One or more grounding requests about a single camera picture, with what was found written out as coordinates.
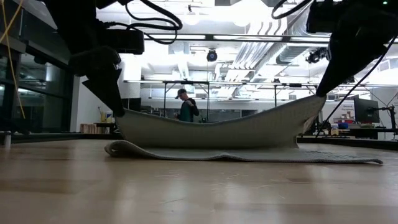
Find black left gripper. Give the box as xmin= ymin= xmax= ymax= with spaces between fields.
xmin=43 ymin=0 xmax=126 ymax=118

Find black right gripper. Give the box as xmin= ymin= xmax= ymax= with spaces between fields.
xmin=315 ymin=0 xmax=398 ymax=96

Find grey waffle microfiber towel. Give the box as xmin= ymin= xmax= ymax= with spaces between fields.
xmin=104 ymin=94 xmax=384 ymax=165

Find black computer monitor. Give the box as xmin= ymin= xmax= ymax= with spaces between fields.
xmin=124 ymin=98 xmax=141 ymax=112
xmin=353 ymin=97 xmax=381 ymax=124

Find wooden crates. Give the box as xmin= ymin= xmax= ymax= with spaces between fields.
xmin=80 ymin=123 xmax=109 ymax=134

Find person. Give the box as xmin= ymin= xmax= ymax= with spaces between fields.
xmin=174 ymin=88 xmax=200 ymax=123

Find long ceiling light strip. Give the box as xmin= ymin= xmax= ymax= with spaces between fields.
xmin=144 ymin=32 xmax=330 ymax=44

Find round white pendant lamp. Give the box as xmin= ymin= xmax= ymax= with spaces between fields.
xmin=182 ymin=4 xmax=201 ymax=26

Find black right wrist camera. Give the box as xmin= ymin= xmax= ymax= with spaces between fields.
xmin=306 ymin=0 xmax=334 ymax=34

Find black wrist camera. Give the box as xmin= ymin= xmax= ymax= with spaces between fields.
xmin=102 ymin=29 xmax=146 ymax=55
xmin=306 ymin=0 xmax=334 ymax=34

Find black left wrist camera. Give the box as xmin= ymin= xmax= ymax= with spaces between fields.
xmin=102 ymin=29 xmax=146 ymax=55

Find black metal station frame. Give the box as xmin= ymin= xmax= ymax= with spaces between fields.
xmin=161 ymin=80 xmax=211 ymax=122
xmin=273 ymin=82 xmax=320 ymax=108

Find black aluminium table frame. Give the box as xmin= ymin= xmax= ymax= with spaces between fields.
xmin=0 ymin=132 xmax=398 ymax=152

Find yellow cable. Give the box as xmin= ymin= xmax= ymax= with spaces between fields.
xmin=0 ymin=0 xmax=26 ymax=119

